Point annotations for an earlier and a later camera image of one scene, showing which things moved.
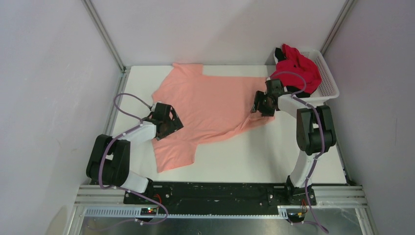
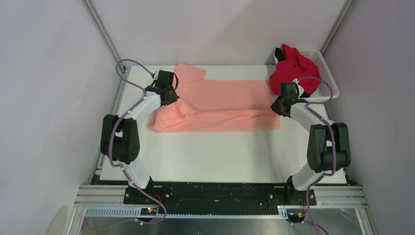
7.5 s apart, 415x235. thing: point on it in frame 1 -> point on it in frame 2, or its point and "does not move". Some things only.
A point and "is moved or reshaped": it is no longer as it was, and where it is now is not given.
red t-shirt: (298, 70) does not move
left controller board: (148, 211) does not move
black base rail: (220, 198) does not move
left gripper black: (175, 125) -> (173, 98)
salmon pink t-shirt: (210, 108) is moved or reshaped
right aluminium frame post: (337, 24) does not move
